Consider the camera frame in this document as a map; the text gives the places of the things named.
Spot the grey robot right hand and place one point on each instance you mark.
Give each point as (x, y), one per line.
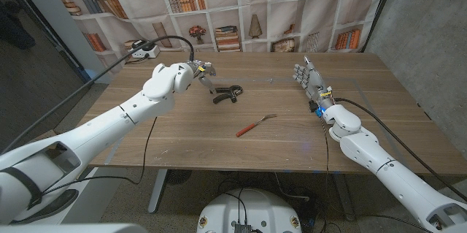
(314, 81)

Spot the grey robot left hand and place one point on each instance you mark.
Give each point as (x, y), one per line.
(204, 72)

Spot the black grip strengthener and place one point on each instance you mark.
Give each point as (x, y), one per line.
(224, 89)

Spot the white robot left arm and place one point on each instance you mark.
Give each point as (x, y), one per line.
(109, 127)

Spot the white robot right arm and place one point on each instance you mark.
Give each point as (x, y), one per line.
(386, 171)

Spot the white power strip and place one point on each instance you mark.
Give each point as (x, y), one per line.
(146, 52)

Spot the printed bookshelf backdrop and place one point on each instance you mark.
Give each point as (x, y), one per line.
(233, 14)

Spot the black backdrop stand pole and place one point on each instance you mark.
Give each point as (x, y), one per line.
(381, 4)

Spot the white table leg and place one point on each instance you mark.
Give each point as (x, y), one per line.
(157, 191)
(344, 198)

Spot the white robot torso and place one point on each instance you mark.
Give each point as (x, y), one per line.
(251, 211)

